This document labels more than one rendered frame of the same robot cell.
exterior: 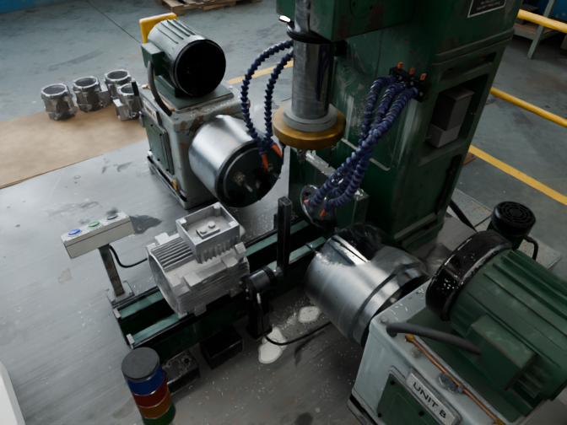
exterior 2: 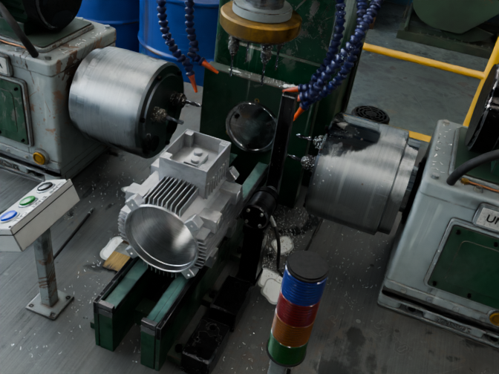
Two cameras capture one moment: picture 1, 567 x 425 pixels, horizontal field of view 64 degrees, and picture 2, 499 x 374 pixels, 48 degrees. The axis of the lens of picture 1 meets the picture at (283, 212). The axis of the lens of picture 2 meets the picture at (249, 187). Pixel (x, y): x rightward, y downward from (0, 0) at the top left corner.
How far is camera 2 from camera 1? 66 cm
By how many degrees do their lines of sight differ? 29
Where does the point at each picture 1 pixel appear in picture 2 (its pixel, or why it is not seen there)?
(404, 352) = (471, 193)
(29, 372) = not seen: outside the picture
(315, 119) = (279, 9)
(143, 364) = (313, 264)
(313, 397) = (346, 312)
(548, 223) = not seen: hidden behind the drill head
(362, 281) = (384, 157)
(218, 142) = (123, 74)
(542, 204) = not seen: hidden behind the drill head
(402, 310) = (439, 165)
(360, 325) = (395, 202)
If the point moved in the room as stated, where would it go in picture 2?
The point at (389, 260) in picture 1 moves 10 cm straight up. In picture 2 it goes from (393, 132) to (408, 91)
